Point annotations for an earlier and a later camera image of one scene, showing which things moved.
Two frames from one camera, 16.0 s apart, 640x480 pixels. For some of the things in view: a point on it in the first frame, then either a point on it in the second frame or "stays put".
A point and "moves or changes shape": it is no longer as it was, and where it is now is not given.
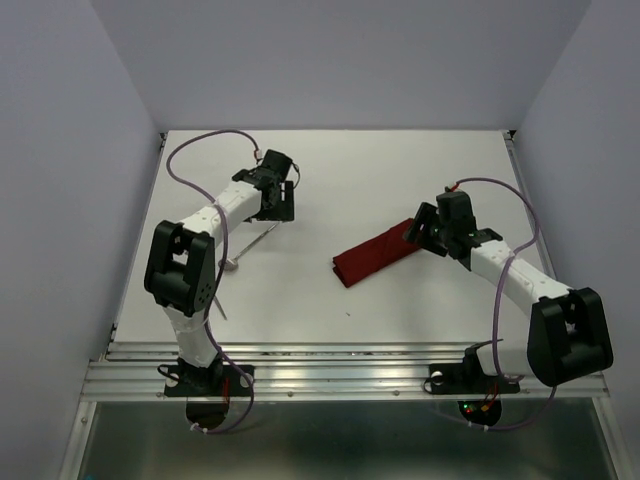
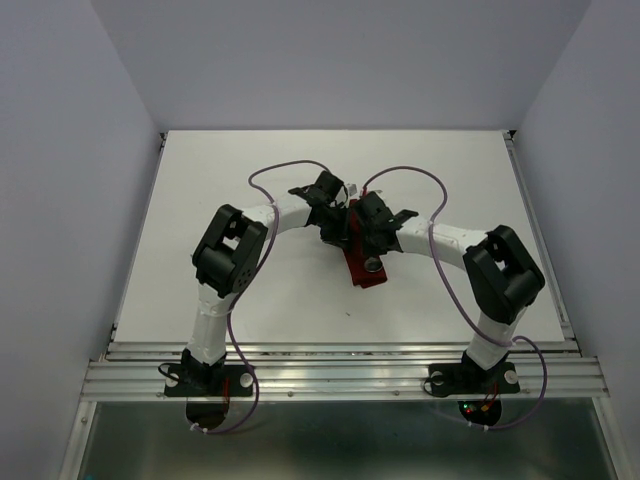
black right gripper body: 433,233 to 371,246
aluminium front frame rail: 134,370 stays put
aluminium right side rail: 512,146 stays put
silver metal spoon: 232,264 moves or changes shape
